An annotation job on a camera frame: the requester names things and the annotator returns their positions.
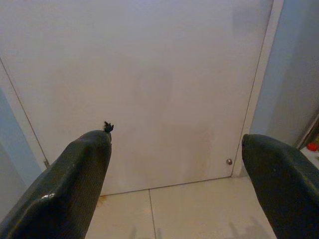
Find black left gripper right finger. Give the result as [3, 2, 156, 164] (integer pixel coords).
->
[241, 133, 319, 239]

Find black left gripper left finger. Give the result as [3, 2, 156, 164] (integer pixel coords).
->
[0, 120, 115, 239]

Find white door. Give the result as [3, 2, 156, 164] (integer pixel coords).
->
[0, 0, 274, 197]

